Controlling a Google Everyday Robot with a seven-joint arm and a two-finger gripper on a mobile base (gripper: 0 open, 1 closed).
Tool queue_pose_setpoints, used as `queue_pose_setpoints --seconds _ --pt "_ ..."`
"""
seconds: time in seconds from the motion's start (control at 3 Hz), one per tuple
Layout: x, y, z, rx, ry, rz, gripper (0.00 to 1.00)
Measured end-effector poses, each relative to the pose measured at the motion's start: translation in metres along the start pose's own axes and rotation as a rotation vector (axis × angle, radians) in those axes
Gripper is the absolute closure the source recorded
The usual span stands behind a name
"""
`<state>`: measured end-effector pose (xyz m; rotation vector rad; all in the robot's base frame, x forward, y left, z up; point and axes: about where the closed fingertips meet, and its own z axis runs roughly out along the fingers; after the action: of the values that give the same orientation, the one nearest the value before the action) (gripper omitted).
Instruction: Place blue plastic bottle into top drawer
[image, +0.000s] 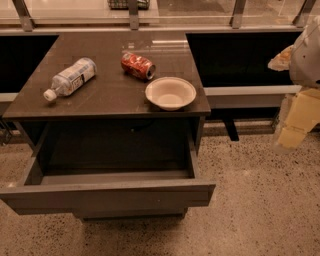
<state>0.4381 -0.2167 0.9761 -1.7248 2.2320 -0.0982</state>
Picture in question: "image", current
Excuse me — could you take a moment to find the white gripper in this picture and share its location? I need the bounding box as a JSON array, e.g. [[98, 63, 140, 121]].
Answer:
[[268, 16, 320, 154]]

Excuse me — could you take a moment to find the clear plastic water bottle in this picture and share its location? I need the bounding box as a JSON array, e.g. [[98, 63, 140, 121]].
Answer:
[[43, 57, 97, 101]]

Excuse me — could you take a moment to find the dark grey drawer cabinet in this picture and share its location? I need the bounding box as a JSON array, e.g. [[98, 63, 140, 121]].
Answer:
[[2, 31, 212, 221]]

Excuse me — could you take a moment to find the open grey top drawer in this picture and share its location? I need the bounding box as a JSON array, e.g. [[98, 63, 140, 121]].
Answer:
[[1, 123, 215, 219]]

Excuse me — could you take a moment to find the white paper bowl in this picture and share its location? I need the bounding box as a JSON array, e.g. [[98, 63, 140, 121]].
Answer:
[[145, 77, 197, 111]]

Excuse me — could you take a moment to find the red soda can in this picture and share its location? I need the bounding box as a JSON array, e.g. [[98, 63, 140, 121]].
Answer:
[[121, 52, 156, 80]]

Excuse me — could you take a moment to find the grey bench rail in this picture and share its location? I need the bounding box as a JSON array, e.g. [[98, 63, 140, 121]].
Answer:
[[204, 85, 301, 109]]

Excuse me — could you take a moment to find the wire basket behind glass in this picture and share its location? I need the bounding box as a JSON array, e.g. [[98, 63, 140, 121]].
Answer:
[[107, 0, 150, 10]]

